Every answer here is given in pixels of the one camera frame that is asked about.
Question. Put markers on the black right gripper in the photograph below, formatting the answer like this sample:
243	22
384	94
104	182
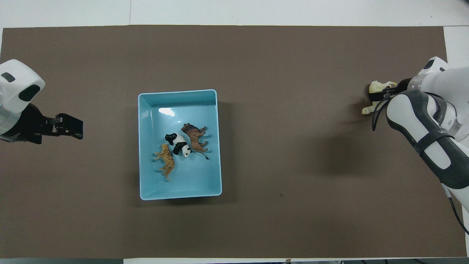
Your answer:
403	87

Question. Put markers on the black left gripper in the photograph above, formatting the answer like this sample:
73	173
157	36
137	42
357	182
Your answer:
31	124

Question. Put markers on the cream llama toy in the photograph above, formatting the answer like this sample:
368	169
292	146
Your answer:
377	87

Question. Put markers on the orange striped tiger toy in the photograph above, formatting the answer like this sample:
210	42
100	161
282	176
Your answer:
167	159

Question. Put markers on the black and white panda toy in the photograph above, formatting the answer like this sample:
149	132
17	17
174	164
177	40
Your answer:
179	143

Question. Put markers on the brown lion toy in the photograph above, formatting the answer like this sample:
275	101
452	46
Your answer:
196	137

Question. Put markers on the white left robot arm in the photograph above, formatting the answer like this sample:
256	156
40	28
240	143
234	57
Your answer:
16	88

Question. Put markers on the light blue storage box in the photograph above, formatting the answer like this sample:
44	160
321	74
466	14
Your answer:
183	183

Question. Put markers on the brown table mat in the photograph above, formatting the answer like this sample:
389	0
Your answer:
278	73

